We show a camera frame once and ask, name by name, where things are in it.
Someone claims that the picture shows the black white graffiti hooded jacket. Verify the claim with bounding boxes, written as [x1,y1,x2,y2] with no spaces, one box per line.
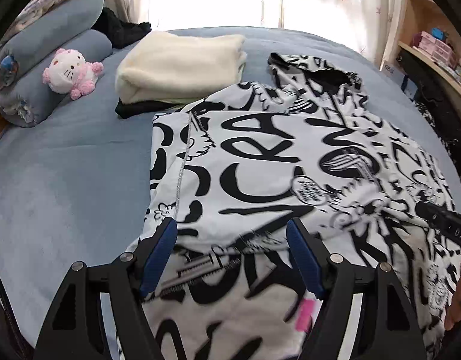
[142,54,461,359]

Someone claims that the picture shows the black white patterned hanging clothes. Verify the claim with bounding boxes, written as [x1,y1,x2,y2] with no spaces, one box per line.
[413,81,461,175]

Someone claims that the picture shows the blue bed sheet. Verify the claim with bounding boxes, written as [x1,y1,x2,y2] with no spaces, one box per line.
[0,27,461,344]

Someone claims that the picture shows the white labelled box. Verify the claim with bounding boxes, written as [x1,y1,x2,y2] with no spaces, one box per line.
[380,61,418,100]

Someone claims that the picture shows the pink boxes on shelf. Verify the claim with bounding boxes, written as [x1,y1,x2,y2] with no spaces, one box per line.
[411,31,458,68]

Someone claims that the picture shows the blue box on shelf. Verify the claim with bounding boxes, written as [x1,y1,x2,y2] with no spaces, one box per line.
[431,27,448,42]

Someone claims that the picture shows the wooden shelf unit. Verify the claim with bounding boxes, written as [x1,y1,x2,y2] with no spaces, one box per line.
[384,0,461,119]

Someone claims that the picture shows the black folded garment under fleece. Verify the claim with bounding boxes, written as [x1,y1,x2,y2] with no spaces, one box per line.
[115,100,185,119]

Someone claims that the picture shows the lower blue rolled pillow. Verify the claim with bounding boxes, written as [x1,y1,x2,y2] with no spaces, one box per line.
[0,29,113,127]

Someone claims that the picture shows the blue rolled pillow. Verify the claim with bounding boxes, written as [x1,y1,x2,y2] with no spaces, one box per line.
[0,0,104,77]
[0,29,113,127]

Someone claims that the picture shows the floral white curtain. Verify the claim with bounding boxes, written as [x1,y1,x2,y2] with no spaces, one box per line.
[104,0,406,66]

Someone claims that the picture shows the pink white plush cat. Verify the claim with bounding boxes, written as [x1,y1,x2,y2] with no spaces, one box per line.
[42,48,104,100]

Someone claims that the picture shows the cream folded fleece garment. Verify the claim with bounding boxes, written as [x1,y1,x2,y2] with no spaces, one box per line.
[115,32,247,104]

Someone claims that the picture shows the black garment by window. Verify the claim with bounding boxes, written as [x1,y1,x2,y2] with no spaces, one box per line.
[92,7,152,49]

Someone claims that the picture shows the upper blue rolled pillow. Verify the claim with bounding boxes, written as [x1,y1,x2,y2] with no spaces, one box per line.
[0,0,104,77]

